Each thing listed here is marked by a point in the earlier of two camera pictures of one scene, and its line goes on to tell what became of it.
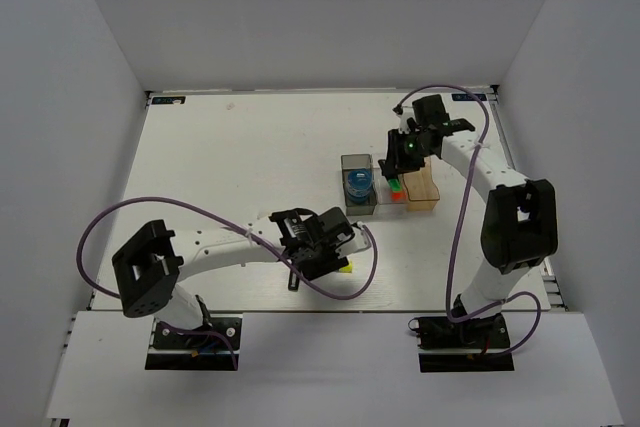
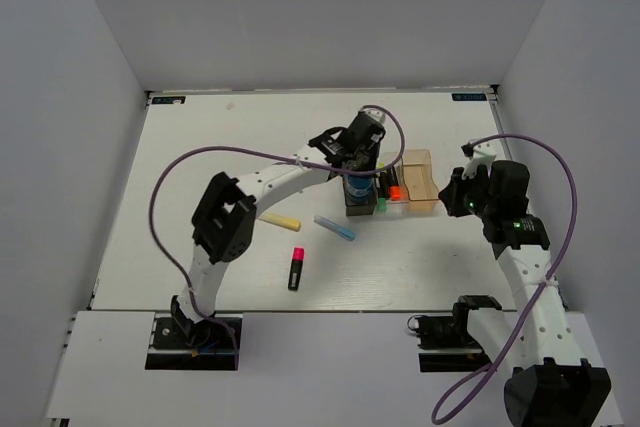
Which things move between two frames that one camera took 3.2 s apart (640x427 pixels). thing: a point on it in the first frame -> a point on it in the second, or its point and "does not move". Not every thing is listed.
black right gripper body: (407, 149) -> (470, 196)
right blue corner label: (467, 97) does not move
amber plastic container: (422, 192) does not move
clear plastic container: (383, 189) -> (395, 207)
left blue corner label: (168, 100) does not move
